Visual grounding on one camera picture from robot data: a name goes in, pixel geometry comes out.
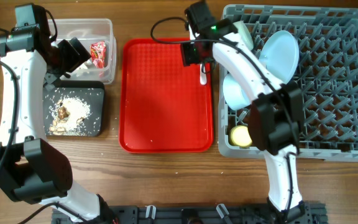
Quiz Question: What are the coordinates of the white plastic fork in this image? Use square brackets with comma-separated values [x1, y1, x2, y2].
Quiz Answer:
[200, 63, 207, 85]

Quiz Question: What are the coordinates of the red snack wrapper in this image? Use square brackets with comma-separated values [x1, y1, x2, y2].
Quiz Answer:
[90, 41, 106, 68]

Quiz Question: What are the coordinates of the green bowl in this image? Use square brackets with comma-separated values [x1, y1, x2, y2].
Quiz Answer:
[233, 21, 254, 50]

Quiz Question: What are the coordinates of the small light blue bowl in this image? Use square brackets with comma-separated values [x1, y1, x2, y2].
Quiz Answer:
[223, 74, 251, 110]

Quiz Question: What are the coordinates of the large light blue plate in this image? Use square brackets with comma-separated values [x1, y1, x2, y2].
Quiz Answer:
[259, 30, 300, 84]

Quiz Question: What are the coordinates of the yellow plastic cup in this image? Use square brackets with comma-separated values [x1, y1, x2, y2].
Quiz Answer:
[229, 125, 252, 147]

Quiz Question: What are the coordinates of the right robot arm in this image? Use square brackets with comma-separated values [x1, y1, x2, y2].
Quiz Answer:
[181, 1, 305, 223]

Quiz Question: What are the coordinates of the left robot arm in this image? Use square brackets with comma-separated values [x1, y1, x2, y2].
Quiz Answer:
[0, 3, 119, 223]

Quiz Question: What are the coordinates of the clear plastic waste bin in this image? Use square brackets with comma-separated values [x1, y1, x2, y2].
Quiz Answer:
[48, 19, 117, 85]

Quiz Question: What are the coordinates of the grey dishwasher rack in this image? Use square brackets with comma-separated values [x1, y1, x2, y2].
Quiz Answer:
[222, 4, 358, 162]

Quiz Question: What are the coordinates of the black plastic tray bin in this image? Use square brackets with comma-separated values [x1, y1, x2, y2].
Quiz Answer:
[42, 80, 106, 138]

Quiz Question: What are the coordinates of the red serving tray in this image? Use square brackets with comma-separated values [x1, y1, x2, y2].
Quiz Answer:
[119, 39, 214, 154]

